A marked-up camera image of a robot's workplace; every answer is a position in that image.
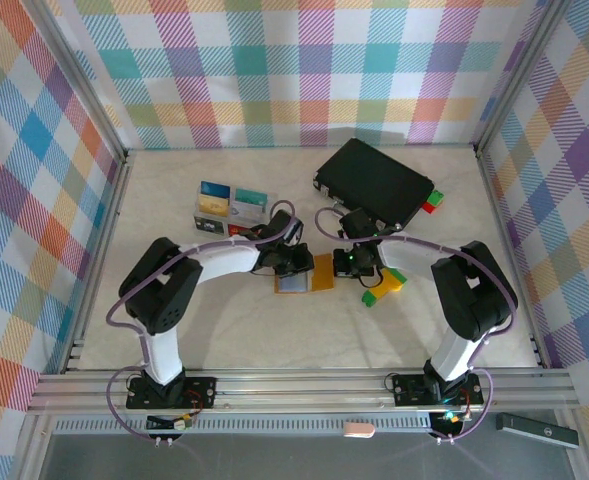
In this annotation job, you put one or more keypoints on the small black controller board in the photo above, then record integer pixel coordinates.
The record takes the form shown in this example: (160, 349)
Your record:
(179, 424)
(449, 420)

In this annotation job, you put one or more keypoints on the yellow green toy block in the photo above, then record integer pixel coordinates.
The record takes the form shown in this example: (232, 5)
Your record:
(386, 287)

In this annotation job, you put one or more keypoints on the blue card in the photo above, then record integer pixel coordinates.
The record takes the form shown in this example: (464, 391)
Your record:
(215, 188)

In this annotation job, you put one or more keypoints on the orange card holder wallet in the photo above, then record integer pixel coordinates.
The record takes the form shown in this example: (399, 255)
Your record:
(324, 272)

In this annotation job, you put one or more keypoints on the black rectangular bar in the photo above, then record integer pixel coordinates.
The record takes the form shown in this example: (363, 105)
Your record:
(536, 431)

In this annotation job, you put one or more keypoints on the aluminium side rail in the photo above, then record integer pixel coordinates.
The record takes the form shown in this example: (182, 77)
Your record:
(498, 210)
(111, 210)

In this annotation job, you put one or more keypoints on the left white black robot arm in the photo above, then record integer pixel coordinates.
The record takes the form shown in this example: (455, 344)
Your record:
(229, 257)

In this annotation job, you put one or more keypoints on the aluminium cross rail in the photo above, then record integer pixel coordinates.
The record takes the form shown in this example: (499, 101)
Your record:
(299, 395)

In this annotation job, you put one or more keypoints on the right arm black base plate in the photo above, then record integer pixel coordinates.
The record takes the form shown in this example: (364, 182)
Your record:
(406, 390)

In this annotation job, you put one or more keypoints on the red VIP card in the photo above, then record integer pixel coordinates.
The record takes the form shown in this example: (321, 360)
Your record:
(236, 230)

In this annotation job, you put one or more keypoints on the black hard case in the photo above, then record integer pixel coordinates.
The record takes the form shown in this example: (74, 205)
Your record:
(374, 180)

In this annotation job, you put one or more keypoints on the pink oblong plastic piece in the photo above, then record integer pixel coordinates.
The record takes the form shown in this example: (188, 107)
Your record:
(359, 430)

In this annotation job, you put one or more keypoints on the aluminium frame post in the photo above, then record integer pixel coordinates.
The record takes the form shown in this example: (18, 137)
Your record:
(85, 82)
(516, 75)

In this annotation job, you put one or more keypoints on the gold card with stripe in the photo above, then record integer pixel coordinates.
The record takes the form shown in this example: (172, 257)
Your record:
(213, 204)

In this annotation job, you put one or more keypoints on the white VIP card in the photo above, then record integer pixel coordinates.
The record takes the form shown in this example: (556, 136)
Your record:
(246, 212)

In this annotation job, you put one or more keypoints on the teal card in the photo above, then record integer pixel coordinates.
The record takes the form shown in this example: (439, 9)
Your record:
(251, 196)

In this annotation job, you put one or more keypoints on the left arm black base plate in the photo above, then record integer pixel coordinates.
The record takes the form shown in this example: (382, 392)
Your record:
(201, 392)

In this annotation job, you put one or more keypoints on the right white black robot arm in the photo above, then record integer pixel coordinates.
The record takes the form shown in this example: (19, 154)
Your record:
(409, 257)

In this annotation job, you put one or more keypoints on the red green toy block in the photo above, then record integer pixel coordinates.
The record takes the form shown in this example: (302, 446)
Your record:
(434, 201)

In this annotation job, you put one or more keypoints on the black card with chip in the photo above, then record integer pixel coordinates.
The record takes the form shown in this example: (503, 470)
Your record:
(209, 226)

